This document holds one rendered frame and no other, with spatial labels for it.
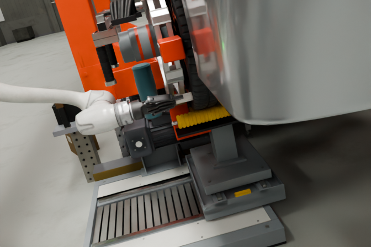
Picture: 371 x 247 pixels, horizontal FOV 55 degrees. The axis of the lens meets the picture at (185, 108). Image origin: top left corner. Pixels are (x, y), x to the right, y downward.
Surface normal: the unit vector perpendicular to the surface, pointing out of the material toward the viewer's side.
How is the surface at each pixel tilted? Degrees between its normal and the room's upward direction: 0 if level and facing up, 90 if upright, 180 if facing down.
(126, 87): 90
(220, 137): 90
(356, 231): 0
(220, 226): 0
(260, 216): 0
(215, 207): 90
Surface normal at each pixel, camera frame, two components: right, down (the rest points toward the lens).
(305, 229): -0.22, -0.92
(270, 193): 0.15, 0.30
